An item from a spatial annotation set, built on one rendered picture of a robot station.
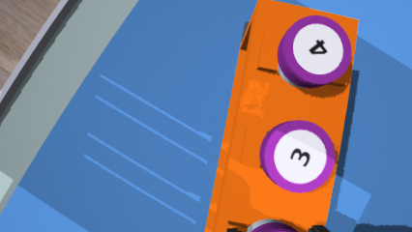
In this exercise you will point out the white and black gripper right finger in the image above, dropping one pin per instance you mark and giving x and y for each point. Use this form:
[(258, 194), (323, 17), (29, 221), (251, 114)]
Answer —
[(318, 228)]

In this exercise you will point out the purple screw cap with number 4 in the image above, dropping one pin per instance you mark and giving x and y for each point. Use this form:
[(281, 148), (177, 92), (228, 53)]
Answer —
[(314, 51)]

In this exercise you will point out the orange tube rack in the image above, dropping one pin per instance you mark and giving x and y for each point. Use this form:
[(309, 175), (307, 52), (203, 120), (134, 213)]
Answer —
[(260, 100)]

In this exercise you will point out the blue flat mat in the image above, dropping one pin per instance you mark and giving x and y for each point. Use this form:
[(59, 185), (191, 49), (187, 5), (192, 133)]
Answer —
[(137, 148)]

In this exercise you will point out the purple screw cap with white disc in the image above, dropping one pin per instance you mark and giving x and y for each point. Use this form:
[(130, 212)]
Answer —
[(297, 156), (274, 227)]

